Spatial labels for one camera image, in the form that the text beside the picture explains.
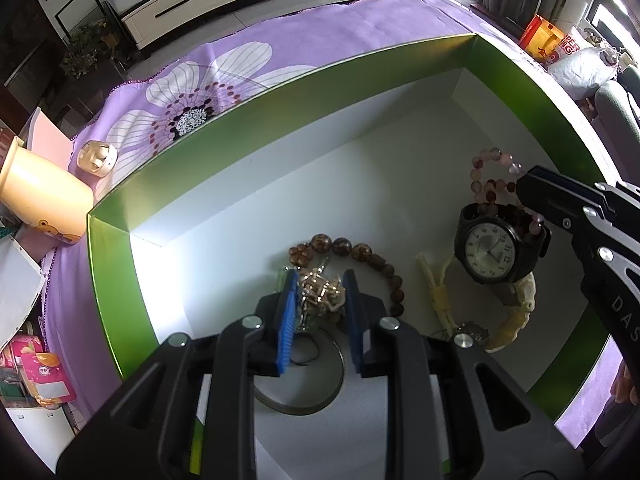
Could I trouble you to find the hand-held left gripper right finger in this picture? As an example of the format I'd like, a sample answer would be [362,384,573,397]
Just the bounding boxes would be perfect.
[342,269,582,480]

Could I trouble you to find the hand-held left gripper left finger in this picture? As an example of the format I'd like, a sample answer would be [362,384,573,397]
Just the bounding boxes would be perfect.
[55,269,301,480]

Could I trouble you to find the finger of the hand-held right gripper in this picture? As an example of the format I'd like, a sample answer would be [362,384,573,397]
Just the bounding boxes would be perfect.
[516,173,614,242]
[529,164,640,222]

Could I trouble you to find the gold chain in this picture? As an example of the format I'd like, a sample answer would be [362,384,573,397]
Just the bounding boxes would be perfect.
[297,257,347,332]

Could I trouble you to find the black wrist watch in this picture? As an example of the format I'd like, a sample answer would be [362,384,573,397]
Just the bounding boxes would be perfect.
[453,202,554,286]

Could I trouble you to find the pink bead bracelet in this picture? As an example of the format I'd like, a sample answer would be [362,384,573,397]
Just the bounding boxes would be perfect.
[469,146,546,234]

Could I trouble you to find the brown bead bracelet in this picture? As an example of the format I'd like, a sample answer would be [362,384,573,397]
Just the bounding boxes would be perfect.
[288,232,406,319]

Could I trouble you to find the green cardboard box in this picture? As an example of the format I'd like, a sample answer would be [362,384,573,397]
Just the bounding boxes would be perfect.
[86,32,626,478]

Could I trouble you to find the person's right hand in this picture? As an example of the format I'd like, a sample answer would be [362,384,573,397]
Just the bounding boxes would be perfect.
[611,360,640,407]

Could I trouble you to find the grey chair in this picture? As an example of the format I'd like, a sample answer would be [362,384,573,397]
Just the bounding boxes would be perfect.
[594,66,640,137]

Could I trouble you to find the white plastic bag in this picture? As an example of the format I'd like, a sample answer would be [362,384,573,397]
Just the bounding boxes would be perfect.
[546,41,622,102]

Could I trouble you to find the orange yellow paper bag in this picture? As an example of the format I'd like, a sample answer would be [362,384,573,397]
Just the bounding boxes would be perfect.
[517,14,582,64]

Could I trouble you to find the cream earbud case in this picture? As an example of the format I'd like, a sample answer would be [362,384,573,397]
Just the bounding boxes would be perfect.
[76,140,119,179]

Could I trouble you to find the pink snack packets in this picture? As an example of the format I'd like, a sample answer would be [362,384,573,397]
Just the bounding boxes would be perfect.
[0,335,79,409]

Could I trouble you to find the white paper sheets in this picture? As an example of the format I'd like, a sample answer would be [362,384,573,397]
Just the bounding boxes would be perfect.
[0,232,49,357]

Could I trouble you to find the cream bottle-shaped pen holder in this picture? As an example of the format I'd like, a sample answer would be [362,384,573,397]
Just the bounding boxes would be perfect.
[0,135,95,246]

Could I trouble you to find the purple floral tablecloth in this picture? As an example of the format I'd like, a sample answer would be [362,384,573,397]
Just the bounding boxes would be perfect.
[40,0,640,461]

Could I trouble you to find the pink box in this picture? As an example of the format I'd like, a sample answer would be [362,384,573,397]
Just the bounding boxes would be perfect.
[22,107,77,172]

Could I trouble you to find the bushy potted plant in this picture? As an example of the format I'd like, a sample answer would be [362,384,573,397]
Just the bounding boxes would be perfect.
[59,19,124,80]

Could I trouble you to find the cream strap wrist watch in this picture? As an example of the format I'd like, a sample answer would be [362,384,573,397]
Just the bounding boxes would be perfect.
[416,252,539,352]

